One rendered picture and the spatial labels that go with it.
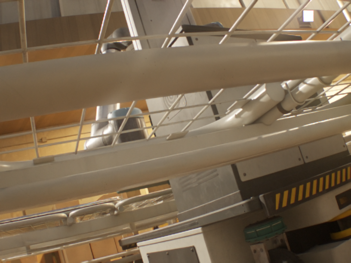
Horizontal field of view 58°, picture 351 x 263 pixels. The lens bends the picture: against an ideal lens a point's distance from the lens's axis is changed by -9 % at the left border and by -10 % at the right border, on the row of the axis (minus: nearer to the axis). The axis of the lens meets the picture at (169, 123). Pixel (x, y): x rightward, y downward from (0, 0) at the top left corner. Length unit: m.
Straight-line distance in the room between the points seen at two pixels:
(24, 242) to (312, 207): 1.29
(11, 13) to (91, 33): 1.59
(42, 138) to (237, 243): 7.49
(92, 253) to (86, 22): 3.58
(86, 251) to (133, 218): 3.69
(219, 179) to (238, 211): 0.18
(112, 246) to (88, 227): 3.80
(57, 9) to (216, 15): 2.84
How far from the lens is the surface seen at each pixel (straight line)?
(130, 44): 1.81
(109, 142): 1.47
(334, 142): 1.23
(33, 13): 6.26
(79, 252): 5.40
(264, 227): 0.85
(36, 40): 5.44
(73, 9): 6.30
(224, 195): 0.92
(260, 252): 0.87
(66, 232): 1.72
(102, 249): 5.47
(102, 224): 1.73
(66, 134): 8.34
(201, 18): 6.29
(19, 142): 8.34
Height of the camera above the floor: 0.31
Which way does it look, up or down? 17 degrees up
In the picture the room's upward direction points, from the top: 17 degrees counter-clockwise
